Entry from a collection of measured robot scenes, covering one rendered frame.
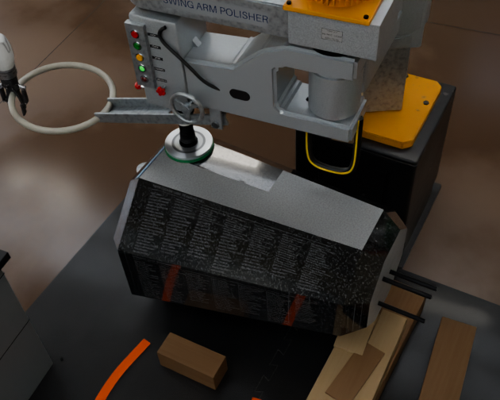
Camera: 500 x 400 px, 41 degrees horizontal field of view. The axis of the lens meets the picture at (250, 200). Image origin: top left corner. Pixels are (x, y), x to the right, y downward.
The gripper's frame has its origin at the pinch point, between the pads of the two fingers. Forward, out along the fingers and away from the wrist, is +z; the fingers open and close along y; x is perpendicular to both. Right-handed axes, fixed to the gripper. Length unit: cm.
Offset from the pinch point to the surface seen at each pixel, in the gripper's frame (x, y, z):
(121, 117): -14, 56, -16
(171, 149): -22, 79, -8
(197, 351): -83, 100, 59
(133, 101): -3, 59, -17
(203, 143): -17, 93, -9
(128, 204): -44, 64, 7
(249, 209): -51, 118, -10
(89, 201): 14, 17, 84
